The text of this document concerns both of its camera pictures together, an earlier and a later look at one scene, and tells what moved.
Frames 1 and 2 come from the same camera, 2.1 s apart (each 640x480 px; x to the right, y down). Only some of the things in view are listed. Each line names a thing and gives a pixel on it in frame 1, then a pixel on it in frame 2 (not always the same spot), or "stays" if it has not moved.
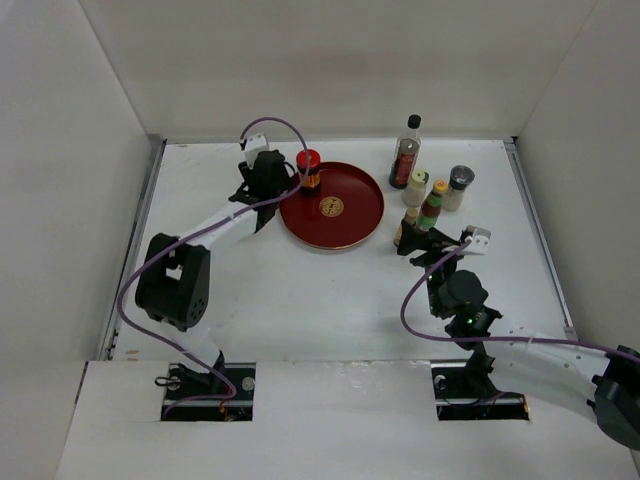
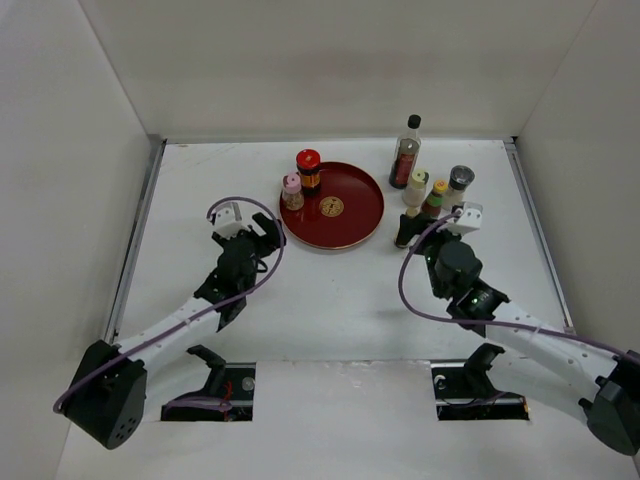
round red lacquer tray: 343,213 stays
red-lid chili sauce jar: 308,162 stays
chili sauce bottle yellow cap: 440,186 stays
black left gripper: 285,186 to 267,243
